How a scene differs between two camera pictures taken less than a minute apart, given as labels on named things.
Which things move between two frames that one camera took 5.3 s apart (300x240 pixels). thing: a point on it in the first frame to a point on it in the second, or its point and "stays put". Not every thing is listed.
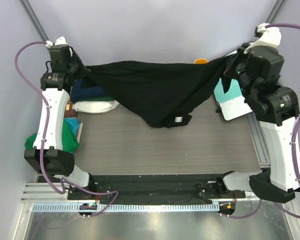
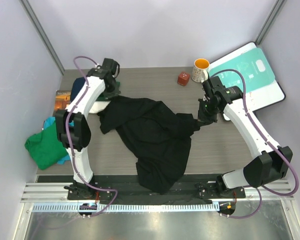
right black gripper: [242, 53] to [202, 117]
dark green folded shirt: [107, 98] stays put
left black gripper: [84, 71] to [107, 94]
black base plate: [170, 189] stays put
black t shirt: [165, 93] to [159, 137]
